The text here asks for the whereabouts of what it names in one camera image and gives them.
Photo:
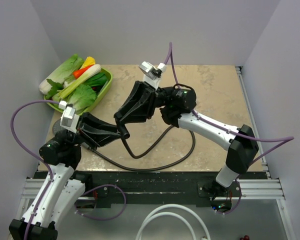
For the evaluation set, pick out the grey shower head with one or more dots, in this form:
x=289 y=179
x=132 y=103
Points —
x=57 y=127

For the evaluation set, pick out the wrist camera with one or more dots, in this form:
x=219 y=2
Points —
x=69 y=119
x=152 y=75

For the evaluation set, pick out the black angle valve fitting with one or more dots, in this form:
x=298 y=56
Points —
x=122 y=130

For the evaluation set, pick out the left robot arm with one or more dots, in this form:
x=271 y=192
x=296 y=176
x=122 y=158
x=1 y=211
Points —
x=63 y=184

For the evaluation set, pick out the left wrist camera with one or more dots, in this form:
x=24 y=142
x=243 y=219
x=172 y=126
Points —
x=69 y=119

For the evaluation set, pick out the dark green vegetable toy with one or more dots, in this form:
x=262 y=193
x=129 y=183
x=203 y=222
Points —
x=97 y=80

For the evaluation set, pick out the green lettuce toy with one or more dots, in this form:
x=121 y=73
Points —
x=82 y=97

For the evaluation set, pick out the orange carrot toy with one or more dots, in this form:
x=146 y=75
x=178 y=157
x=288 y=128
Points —
x=79 y=72

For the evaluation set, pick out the white leek toy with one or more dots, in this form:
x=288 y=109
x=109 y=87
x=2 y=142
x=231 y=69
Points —
x=90 y=72

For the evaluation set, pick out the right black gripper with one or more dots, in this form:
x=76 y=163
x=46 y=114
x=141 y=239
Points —
x=142 y=112

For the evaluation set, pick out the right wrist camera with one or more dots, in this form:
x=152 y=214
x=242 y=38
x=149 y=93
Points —
x=152 y=75

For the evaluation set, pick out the red small object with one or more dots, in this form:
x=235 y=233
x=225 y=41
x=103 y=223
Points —
x=246 y=237

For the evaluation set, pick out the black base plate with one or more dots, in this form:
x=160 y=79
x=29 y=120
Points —
x=149 y=188

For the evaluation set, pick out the green plastic tray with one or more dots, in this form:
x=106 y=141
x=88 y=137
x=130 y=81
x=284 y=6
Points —
x=101 y=91

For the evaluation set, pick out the napa cabbage toy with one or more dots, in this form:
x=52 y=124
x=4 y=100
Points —
x=61 y=72

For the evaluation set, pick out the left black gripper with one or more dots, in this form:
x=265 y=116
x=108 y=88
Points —
x=92 y=136

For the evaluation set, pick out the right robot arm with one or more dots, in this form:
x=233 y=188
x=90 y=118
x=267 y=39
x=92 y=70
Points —
x=176 y=104

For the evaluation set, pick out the yellow pepper toy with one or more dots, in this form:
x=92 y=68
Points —
x=88 y=62

